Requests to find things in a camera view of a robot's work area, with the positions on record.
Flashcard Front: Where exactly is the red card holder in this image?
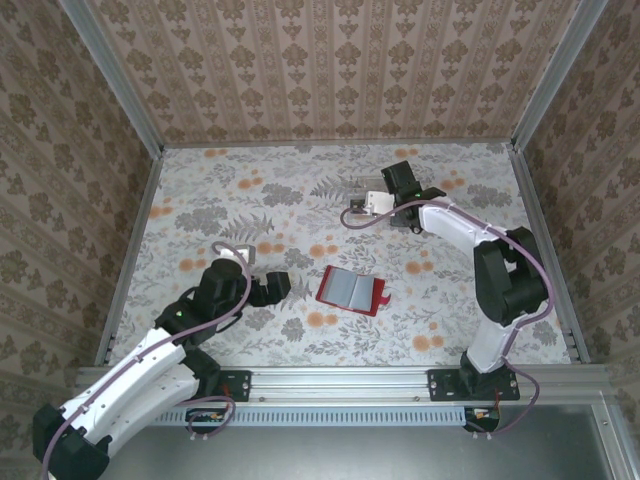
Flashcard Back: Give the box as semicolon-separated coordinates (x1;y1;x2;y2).
317;265;393;318

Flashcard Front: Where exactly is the floral table cover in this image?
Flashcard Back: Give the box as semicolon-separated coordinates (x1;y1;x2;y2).
107;143;576;369

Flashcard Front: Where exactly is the clear plastic box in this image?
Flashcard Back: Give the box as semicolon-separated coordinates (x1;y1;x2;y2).
344;174;419;232

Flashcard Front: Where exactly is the grey metal sheet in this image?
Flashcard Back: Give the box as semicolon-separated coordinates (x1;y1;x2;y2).
47;403;639;480

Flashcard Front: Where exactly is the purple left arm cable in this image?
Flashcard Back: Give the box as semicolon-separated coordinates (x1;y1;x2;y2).
42;241;254;474

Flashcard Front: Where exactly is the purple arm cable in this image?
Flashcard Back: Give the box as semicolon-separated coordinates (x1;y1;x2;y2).
341;199;555;441
42;241;254;474

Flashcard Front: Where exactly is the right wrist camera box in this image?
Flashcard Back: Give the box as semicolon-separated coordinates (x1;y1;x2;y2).
363;189;395;217

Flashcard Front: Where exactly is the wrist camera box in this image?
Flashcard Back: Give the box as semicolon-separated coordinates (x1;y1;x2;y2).
210;242;259;266
363;189;395;217

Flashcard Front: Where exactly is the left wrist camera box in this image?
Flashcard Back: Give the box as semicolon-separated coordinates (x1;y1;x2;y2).
210;242;259;266

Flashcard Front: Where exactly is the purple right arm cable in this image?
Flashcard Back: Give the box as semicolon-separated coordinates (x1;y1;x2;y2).
341;199;555;441

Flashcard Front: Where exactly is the aluminium back rail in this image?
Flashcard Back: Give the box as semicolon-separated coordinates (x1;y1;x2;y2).
162;139;516;149

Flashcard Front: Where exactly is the aluminium mounting rail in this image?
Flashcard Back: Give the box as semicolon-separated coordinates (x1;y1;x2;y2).
74;364;615;403

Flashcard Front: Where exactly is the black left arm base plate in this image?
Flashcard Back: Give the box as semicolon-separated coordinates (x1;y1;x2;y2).
197;368;251;403

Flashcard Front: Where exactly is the aluminium side rail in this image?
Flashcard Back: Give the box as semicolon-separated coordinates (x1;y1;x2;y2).
93;147;166;366
507;144;591;364

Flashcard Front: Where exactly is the grey slotted cable duct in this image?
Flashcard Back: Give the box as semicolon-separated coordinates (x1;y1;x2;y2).
149;405;501;428

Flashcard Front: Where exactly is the black connector with wires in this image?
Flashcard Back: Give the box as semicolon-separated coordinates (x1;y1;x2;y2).
463;405;502;434
185;407;226;435

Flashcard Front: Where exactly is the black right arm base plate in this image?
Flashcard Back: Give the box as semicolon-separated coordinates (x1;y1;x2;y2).
427;368;521;403

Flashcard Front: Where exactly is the aluminium frame post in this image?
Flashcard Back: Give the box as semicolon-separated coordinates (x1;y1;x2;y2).
510;0;610;151
56;0;166;154

